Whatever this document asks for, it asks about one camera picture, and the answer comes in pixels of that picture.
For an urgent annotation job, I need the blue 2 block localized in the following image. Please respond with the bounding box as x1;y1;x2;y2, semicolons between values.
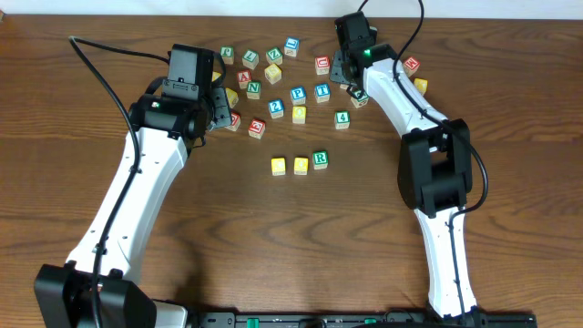
268;99;284;119

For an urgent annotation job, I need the yellow S block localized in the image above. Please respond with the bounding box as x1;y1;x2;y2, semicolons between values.
264;64;282;85

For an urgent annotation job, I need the green R block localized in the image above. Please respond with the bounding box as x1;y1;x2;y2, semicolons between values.
312;150;329;169

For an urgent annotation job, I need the red M block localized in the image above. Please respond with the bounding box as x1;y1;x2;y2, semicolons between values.
403;56;420;77

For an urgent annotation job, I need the yellow block left lower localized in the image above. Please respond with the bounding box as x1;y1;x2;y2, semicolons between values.
225;87;239;108

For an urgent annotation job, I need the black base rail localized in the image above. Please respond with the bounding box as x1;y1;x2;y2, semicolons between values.
186;310;538;328

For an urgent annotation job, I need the green J block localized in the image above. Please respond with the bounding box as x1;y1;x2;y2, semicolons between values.
351;90;369;108

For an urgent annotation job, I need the red A block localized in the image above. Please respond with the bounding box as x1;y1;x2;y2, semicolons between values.
236;69;252;89

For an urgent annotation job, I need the yellow K block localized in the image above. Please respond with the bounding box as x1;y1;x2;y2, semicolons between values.
414;77;428;96

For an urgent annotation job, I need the green 4 block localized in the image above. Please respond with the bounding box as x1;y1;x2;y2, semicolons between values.
334;111;351;129

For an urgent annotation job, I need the yellow o block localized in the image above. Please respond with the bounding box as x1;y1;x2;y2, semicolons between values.
292;106;307;124
293;157;309;175

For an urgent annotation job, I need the yellow block far left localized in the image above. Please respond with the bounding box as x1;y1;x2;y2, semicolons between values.
212;71;221;82

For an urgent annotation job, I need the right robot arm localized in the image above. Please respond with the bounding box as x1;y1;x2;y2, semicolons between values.
330;11;476;322

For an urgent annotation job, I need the red U block lower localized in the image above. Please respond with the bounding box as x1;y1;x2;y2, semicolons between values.
227;112;240;131

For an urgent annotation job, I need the red u block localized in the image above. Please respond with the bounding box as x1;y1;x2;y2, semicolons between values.
227;112;240;131
314;56;331;76

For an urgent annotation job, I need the blue block top centre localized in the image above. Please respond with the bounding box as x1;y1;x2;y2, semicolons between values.
284;37;300;57

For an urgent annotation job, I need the green N block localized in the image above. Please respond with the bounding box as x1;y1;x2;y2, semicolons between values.
246;81;261;99

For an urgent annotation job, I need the yellow C block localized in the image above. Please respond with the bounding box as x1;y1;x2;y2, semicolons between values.
271;158;286;176

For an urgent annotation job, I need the blue T block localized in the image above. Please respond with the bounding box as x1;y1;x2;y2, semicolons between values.
314;83;331;103

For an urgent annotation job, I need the blue P block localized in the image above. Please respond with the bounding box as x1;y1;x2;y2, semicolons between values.
290;87;307;106

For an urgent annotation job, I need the green Z block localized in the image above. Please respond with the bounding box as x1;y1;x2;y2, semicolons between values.
266;47;283;66

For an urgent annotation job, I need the green L block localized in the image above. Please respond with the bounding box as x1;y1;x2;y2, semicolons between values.
241;49;260;70

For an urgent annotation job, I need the green block top left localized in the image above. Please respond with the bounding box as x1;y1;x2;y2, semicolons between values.
220;46;235;65

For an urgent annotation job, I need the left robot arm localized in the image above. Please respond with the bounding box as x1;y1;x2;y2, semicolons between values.
34;44;231;327

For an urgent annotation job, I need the red 3 block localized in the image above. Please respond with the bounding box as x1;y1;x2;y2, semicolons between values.
248;119;266;139

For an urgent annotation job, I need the red U block upper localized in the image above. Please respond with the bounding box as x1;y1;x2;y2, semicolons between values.
314;56;331;76

